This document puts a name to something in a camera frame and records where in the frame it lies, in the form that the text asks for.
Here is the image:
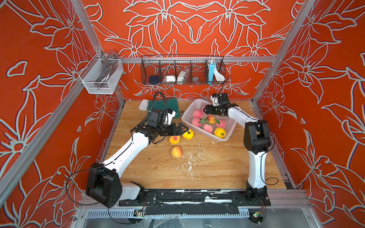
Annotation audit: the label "yellow peach red spot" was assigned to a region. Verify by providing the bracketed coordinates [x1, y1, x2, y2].
[169, 136, 181, 145]

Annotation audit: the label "white mesh wall basket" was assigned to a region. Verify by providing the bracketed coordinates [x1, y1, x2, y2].
[79, 51, 124, 95]

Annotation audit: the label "small white box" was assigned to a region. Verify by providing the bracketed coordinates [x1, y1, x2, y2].
[139, 99, 149, 111]

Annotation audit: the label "pink peach with leaf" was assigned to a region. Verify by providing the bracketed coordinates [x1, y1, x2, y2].
[216, 120, 227, 129]

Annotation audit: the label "yellow orange peach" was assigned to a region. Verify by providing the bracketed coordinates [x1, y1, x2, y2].
[171, 146, 183, 158]

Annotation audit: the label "clear plastic bag packet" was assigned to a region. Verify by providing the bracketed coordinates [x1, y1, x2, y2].
[176, 69, 190, 85]

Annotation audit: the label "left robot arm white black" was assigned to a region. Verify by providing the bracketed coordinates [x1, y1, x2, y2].
[86, 109, 189, 208]

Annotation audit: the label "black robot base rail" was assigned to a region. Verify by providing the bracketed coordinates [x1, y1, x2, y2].
[117, 189, 271, 217]

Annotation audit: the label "orange red peach front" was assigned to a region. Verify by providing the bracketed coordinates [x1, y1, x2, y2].
[207, 115, 216, 125]

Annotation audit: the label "black wire wall basket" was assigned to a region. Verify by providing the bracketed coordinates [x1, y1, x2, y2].
[140, 55, 227, 86]

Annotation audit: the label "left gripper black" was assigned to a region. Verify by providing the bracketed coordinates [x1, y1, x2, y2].
[157, 123, 188, 137]

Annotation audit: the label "green plastic tool case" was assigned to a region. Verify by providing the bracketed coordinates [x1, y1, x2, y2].
[153, 98, 180, 118]

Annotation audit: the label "white plastic perforated basket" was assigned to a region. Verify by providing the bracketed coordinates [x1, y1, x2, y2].
[182, 99, 236, 142]

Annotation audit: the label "dark round container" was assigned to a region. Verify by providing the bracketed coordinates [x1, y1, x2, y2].
[148, 75, 160, 85]

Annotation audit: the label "yellow peach front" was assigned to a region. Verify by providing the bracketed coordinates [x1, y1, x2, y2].
[214, 127, 226, 139]

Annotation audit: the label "metal tongs in basket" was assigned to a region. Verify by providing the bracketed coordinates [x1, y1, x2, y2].
[95, 49, 117, 87]

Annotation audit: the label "yellow peach back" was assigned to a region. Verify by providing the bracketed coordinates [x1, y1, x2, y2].
[182, 129, 194, 140]

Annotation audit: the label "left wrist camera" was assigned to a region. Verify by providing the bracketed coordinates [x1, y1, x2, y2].
[164, 109, 176, 125]

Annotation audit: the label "light blue box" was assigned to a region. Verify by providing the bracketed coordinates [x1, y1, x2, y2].
[208, 59, 215, 85]

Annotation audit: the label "white packet in basket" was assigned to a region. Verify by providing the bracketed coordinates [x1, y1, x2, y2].
[163, 75, 176, 84]

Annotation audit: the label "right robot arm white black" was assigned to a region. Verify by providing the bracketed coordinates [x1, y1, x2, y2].
[203, 93, 271, 200]

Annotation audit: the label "white cable bundle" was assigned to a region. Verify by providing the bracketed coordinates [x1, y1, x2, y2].
[213, 64, 225, 82]

